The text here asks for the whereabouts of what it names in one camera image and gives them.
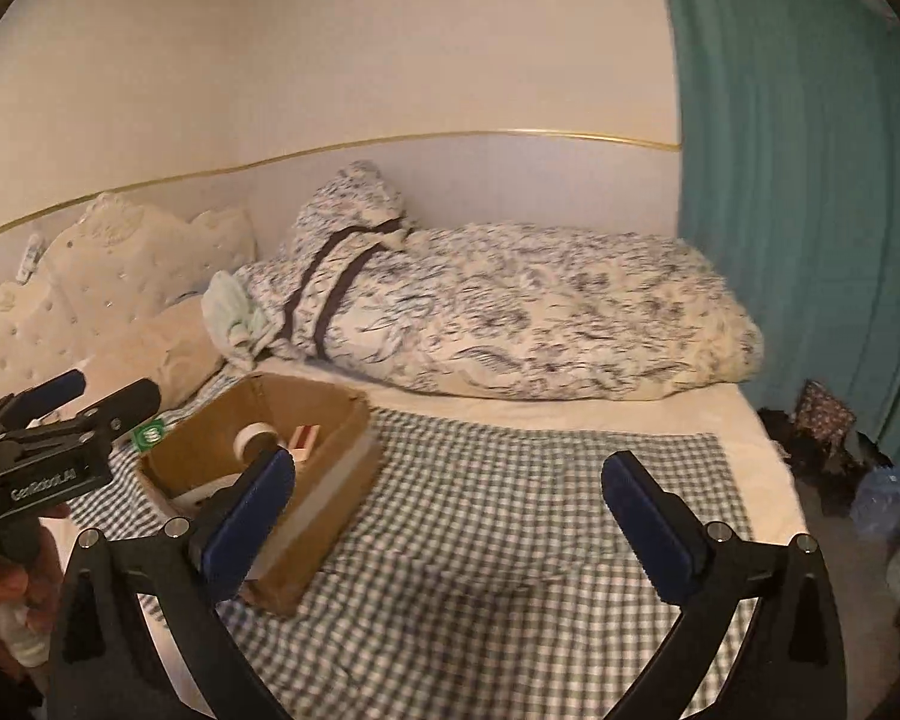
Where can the light green cloth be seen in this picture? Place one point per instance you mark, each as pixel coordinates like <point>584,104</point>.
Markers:
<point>232,315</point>

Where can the red and cream carton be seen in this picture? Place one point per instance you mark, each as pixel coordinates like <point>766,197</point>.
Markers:
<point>305,442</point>

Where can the brown cardboard box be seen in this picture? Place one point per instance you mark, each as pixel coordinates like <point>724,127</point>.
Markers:
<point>322,510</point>

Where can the person's left hand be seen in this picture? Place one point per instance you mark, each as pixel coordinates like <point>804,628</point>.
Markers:
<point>7,581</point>

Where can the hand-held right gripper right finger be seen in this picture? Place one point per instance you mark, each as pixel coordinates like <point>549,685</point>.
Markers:
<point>649,525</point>

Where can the grey checked cloth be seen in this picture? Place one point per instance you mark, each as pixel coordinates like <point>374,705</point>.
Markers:
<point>495,502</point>

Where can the beige pillow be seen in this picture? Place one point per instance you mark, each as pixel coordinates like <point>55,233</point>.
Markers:
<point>165,352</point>

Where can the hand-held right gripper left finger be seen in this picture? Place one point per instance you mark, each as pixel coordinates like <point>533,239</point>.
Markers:
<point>247,525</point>

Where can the cream tufted headboard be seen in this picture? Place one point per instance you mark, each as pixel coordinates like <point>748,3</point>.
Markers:
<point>105,270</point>

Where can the small white device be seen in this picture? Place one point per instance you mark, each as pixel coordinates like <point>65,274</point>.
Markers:
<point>30,259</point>

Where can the white tape roll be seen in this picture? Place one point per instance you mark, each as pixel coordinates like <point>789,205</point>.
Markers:
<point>255,439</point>

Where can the patterned bag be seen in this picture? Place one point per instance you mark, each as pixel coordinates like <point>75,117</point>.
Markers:
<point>825,412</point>

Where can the floral duvet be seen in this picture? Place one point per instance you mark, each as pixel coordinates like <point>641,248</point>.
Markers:
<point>532,315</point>

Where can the green and white packet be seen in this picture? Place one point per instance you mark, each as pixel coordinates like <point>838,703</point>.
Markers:
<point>150,435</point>

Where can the dark clothes pile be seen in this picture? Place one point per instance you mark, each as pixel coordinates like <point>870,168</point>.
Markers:
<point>817,472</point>

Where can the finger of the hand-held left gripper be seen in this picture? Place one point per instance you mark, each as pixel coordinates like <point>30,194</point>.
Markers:
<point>56,388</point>
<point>124,403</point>

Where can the teal curtain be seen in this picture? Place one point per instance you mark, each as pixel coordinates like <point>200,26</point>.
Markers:
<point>795,165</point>

